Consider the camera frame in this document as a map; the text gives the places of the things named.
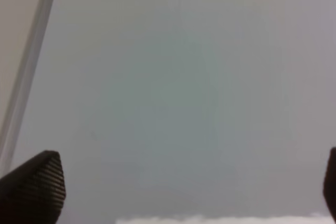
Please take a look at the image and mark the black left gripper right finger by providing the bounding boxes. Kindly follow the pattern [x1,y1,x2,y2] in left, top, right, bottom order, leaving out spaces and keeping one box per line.
[323,147,336,222]

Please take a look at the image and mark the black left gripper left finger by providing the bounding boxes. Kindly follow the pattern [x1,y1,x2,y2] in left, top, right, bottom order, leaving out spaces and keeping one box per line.
[1,151,66,223]

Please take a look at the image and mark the white aluminium-framed whiteboard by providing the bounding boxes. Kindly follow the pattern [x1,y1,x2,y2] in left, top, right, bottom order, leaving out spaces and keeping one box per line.
[7,0,335,223]

